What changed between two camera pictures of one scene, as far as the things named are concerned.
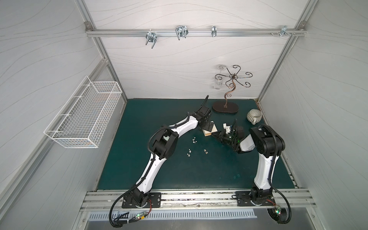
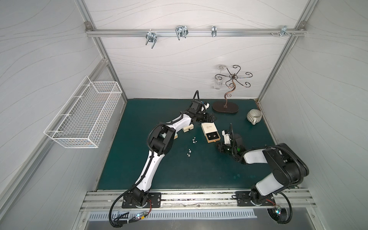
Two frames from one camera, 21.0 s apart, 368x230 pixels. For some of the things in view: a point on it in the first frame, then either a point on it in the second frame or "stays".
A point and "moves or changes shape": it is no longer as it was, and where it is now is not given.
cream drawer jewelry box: x=207 y=133 moves or changes shape
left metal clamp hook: x=151 y=36 stays
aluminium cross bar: x=194 y=32 stays
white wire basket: x=82 y=121 stays
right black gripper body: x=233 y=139 to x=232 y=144
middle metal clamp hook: x=181 y=31 stays
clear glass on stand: x=218 y=82 stays
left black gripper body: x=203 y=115 to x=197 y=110
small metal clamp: x=213 y=29 stays
